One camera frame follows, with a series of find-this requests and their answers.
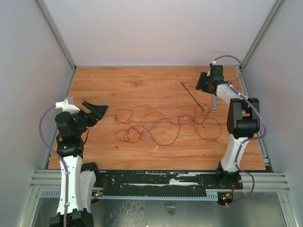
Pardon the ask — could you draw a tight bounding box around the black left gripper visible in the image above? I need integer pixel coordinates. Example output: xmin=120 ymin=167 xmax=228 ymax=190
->
xmin=72 ymin=101 xmax=108 ymax=136

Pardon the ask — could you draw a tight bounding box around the black zip tie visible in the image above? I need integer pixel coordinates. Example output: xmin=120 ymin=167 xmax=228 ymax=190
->
xmin=181 ymin=82 xmax=205 ymax=112

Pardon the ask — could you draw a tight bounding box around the dark purple wire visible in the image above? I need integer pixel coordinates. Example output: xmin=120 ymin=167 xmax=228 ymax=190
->
xmin=115 ymin=114 xmax=211 ymax=146

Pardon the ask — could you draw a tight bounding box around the blue grey wire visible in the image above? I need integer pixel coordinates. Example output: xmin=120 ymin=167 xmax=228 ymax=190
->
xmin=115 ymin=117 xmax=198 ymax=142

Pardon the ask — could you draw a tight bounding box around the yellow wire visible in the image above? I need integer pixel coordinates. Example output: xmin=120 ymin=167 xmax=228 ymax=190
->
xmin=139 ymin=111 xmax=205 ymax=142

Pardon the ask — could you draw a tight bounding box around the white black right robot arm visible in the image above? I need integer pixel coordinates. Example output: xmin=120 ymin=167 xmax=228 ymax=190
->
xmin=196 ymin=63 xmax=260 ymax=188

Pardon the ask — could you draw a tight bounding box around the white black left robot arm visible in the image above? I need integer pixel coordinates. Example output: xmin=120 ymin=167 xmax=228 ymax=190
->
xmin=49 ymin=99 xmax=108 ymax=227

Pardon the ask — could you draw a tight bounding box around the silver adjustable wrench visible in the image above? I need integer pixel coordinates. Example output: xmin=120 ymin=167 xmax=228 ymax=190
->
xmin=212 ymin=95 xmax=217 ymax=113

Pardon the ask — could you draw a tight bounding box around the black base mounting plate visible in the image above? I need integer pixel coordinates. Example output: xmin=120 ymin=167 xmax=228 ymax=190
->
xmin=94 ymin=170 xmax=243 ymax=195

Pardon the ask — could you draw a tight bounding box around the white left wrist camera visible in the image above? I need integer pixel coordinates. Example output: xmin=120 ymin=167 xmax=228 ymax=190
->
xmin=55 ymin=96 xmax=80 ymax=114

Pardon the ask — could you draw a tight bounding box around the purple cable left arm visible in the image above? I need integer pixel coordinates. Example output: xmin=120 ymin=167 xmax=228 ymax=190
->
xmin=39 ymin=105 xmax=100 ymax=227

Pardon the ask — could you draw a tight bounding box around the grey slotted cable duct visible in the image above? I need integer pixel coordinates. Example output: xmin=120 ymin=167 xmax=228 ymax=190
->
xmin=40 ymin=188 xmax=220 ymax=201

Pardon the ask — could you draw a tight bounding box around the aluminium corner post left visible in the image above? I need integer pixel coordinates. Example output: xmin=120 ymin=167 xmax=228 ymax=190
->
xmin=35 ymin=0 xmax=77 ymax=72

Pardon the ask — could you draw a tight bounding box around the aluminium corner post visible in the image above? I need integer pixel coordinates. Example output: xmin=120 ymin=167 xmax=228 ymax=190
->
xmin=35 ymin=0 xmax=77 ymax=72
xmin=239 ymin=0 xmax=287 ymax=72

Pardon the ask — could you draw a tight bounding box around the aluminium corner post right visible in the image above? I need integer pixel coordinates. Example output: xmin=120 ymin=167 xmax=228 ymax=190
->
xmin=239 ymin=0 xmax=287 ymax=72

